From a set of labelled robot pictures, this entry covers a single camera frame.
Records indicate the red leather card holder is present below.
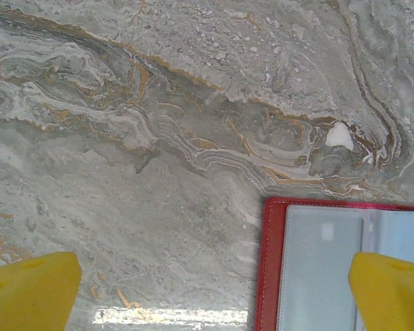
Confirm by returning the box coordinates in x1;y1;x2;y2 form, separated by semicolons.
254;196;414;331

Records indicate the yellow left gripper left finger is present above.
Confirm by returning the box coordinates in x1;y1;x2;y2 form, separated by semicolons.
0;251;83;331

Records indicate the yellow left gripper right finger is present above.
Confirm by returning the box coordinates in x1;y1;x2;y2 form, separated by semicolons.
348;251;414;331

